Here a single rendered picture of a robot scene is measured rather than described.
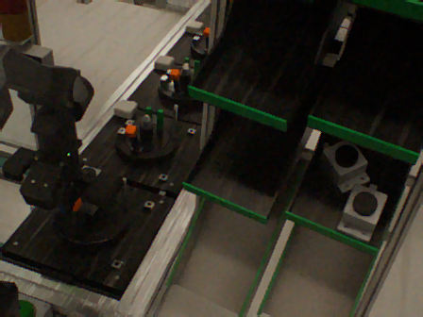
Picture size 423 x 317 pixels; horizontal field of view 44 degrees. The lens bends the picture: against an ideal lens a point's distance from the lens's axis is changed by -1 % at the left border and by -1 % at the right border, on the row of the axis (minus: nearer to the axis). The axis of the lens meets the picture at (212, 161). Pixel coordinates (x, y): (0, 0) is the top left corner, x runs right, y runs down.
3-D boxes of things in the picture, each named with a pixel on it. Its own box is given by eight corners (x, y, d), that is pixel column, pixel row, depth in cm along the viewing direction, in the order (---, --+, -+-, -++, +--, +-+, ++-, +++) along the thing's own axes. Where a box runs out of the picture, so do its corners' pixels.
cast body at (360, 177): (367, 189, 74) (375, 166, 68) (340, 202, 73) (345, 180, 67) (336, 142, 78) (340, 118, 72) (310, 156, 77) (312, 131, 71)
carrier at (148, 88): (213, 134, 127) (218, 90, 118) (122, 110, 131) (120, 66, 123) (241, 86, 144) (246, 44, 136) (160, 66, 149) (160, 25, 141)
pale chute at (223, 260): (245, 319, 84) (239, 323, 80) (175, 283, 88) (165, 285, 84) (313, 157, 85) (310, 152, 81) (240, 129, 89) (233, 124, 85)
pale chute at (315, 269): (338, 348, 81) (337, 354, 77) (261, 311, 85) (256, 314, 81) (406, 181, 82) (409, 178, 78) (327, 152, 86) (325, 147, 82)
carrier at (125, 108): (177, 200, 108) (178, 153, 100) (72, 170, 113) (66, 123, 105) (212, 135, 126) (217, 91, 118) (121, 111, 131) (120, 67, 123)
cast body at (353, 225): (365, 249, 70) (373, 230, 64) (334, 236, 71) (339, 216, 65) (387, 196, 73) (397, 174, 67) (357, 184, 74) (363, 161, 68)
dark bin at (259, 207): (266, 225, 72) (263, 205, 66) (184, 190, 77) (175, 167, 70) (341, 73, 83) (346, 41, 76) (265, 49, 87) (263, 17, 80)
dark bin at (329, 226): (375, 257, 70) (384, 239, 63) (284, 219, 74) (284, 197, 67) (439, 95, 80) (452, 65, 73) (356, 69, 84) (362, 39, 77)
